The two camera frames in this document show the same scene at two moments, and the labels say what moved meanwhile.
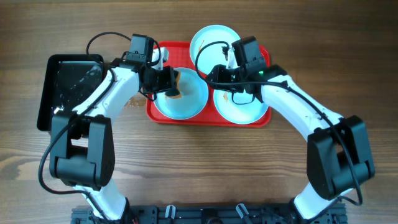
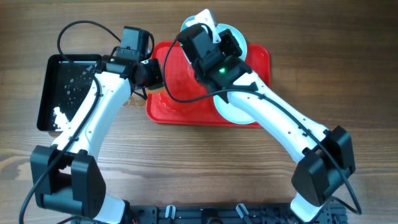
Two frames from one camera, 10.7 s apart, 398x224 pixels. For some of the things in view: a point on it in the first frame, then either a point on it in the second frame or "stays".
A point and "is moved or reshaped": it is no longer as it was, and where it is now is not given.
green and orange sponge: [178, 76] is moved or reshaped
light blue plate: [194, 93] -> [236, 32]
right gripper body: [229, 79] -> [228, 45]
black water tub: [69, 80] stays
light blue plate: [238, 107] stays
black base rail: [209, 214] stays
